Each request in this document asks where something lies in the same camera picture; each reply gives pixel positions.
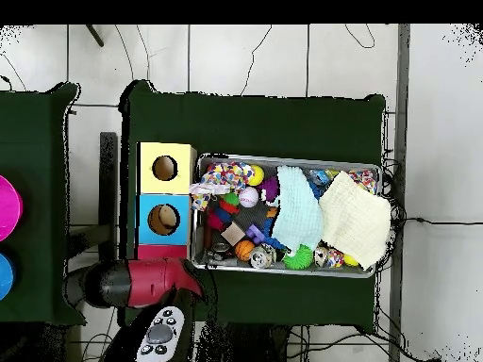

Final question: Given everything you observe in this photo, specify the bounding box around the pink round bowl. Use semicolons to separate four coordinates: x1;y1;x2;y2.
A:
0;173;25;243

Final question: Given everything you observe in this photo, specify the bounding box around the white baseball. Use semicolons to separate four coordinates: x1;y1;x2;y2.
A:
238;187;260;209

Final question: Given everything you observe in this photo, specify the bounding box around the cream waffle cloth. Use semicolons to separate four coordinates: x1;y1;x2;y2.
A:
318;170;393;270

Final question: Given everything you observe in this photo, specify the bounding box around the plain wooden cube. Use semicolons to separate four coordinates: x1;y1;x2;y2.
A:
221;221;247;247

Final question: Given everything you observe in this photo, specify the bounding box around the small orange basketball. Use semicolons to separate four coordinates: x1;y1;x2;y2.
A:
235;239;257;262

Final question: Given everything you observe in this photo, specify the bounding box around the crushed silver can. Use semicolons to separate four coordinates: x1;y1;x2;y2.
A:
249;244;277;270

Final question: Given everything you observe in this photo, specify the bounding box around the wooden box with three holes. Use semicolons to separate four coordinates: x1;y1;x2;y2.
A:
134;140;198;262

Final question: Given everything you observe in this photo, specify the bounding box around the black floor cable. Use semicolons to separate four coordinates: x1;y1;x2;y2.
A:
391;216;483;227

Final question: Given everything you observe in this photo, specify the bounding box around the beige rounded object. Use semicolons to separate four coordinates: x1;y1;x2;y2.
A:
158;205;179;230

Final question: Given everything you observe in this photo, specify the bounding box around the grey round floor base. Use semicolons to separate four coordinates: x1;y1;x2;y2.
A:
64;265;89;307

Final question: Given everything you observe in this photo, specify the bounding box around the mint waffle cloth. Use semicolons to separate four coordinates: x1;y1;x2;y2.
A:
271;165;325;253

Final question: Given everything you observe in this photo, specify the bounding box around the green spiky ball with eyes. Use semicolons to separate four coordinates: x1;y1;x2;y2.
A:
282;243;314;271

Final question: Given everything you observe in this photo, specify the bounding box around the shallow silver mesh bin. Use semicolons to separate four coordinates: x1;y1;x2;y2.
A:
190;152;383;280

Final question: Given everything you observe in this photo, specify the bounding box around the dark green table cloth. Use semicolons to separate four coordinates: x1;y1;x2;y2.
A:
117;78;387;328
0;81;89;326

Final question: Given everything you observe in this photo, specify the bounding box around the purple spiky toy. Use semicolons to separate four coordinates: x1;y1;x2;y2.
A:
259;174;281;203

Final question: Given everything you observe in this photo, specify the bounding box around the yellow ball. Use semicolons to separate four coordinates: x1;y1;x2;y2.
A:
248;164;266;187

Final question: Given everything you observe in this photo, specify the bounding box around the blue round bowl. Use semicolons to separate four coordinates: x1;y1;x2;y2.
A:
0;252;17;302

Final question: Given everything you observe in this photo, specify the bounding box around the black stand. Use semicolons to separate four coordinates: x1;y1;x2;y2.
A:
66;131;119;267

